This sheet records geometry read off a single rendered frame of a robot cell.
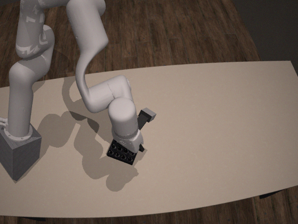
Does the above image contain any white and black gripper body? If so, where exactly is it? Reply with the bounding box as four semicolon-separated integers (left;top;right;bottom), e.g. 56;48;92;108
111;127;143;153

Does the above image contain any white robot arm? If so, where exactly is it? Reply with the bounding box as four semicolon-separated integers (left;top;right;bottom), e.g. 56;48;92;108
0;0;156;142

